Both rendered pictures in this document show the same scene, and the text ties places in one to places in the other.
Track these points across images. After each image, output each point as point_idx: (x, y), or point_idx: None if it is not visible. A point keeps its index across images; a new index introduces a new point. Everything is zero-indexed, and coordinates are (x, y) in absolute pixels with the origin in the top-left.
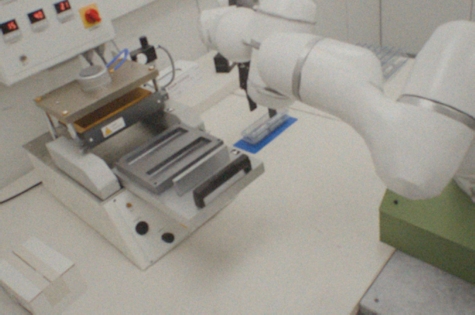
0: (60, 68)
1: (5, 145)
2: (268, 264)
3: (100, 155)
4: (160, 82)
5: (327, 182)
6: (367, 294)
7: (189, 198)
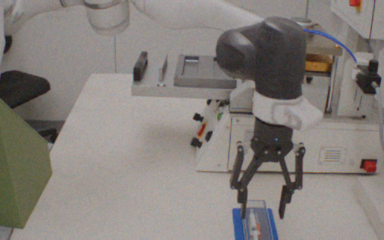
0: (350, 29)
1: None
2: (122, 142)
3: None
4: None
5: (122, 204)
6: (49, 147)
7: (156, 64)
